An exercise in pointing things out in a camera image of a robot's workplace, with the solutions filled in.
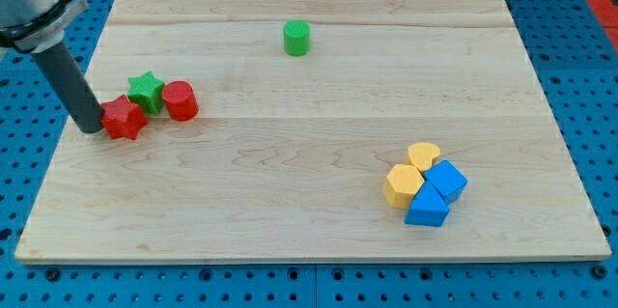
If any green star block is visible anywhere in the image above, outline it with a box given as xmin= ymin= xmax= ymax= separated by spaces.
xmin=127 ymin=70 xmax=165 ymax=115

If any blue triangle block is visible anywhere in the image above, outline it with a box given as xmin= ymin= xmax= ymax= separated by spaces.
xmin=404 ymin=182 xmax=450 ymax=227

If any blue cube block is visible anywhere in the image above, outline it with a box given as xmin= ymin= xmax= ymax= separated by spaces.
xmin=423 ymin=160 xmax=468 ymax=204

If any yellow heart block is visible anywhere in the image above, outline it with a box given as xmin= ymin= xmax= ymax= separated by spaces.
xmin=407 ymin=142 xmax=441 ymax=173

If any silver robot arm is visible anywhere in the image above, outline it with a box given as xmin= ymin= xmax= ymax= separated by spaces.
xmin=1 ymin=0 xmax=89 ymax=53

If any red cylinder block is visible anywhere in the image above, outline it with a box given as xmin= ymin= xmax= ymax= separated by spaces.
xmin=161 ymin=80 xmax=199 ymax=122

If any yellow hexagon block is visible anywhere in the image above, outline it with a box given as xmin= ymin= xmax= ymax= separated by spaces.
xmin=382 ymin=164 xmax=425 ymax=210

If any green cylinder block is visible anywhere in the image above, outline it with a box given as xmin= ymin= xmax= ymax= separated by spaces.
xmin=283 ymin=19 xmax=311 ymax=56

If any red star block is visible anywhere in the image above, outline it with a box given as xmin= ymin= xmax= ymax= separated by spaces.
xmin=100 ymin=95 xmax=148 ymax=140

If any light wooden board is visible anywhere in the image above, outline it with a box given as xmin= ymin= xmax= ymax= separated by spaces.
xmin=14 ymin=0 xmax=611 ymax=265

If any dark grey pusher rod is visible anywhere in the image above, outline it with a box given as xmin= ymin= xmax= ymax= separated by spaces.
xmin=32 ymin=42 xmax=103 ymax=134

